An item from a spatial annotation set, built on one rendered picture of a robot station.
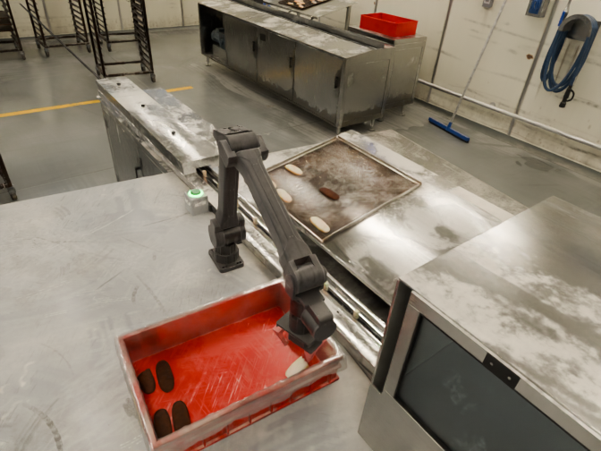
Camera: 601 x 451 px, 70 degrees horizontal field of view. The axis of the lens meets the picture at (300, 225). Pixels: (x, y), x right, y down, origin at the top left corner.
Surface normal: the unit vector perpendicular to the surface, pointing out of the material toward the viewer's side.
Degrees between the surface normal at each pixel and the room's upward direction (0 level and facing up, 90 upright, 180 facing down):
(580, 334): 0
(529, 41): 90
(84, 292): 0
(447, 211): 10
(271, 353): 0
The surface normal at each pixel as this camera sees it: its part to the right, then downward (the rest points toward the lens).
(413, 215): -0.08, -0.75
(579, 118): -0.80, 0.30
